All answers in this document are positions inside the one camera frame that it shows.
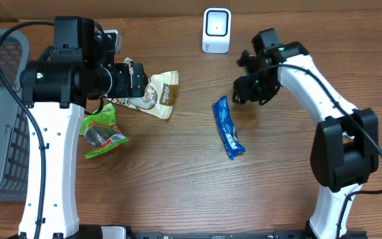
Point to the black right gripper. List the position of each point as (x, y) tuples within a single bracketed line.
[(241, 89)]

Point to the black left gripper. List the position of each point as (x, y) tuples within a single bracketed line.
[(125, 88)]

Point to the beige pastry snack packet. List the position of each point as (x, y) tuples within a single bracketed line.
[(159, 97)]

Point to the green snack packet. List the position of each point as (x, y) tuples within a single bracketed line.
[(101, 132)]

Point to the blue oreo packet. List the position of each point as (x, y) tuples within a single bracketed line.
[(227, 129)]

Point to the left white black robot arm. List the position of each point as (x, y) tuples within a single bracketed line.
[(78, 67)]

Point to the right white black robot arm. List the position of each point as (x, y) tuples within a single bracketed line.
[(343, 153)]

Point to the white barcode scanner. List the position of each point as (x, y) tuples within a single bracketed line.
[(216, 32)]

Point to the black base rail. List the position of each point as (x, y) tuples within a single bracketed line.
[(227, 235)]

